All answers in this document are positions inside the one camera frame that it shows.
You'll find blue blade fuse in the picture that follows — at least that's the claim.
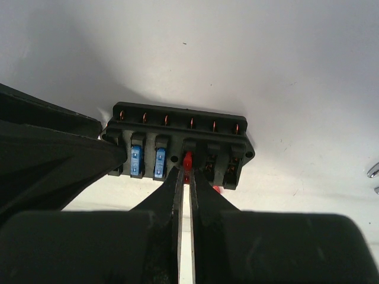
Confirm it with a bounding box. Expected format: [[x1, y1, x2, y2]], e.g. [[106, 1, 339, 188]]
[[130, 145, 144, 178], [153, 148, 166, 180]]

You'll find large chrome open-end wrench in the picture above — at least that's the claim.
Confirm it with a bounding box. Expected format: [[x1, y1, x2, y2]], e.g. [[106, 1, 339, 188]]
[[366, 162, 379, 195]]

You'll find blue blade fuse right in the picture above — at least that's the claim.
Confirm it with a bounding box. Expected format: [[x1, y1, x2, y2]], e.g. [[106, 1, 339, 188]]
[[153, 148, 166, 180]]

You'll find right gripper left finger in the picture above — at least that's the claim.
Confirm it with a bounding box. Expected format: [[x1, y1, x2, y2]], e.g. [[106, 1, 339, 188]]
[[1, 167, 184, 283]]

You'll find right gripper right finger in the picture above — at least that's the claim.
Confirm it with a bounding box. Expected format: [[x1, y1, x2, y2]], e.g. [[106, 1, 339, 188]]
[[190, 170, 372, 283]]

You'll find black fuse box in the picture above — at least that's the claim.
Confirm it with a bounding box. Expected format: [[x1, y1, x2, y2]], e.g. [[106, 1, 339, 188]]
[[100, 102, 255, 190]]

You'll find blue blade fuse left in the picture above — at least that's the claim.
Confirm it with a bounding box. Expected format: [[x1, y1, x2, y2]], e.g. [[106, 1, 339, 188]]
[[130, 145, 144, 178]]

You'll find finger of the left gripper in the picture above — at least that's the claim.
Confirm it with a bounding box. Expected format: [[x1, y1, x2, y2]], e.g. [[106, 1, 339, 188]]
[[1, 85, 127, 219]]

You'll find red blade fuse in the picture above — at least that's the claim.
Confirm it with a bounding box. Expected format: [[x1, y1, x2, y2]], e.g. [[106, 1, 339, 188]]
[[182, 151, 193, 184], [213, 185, 222, 194]]

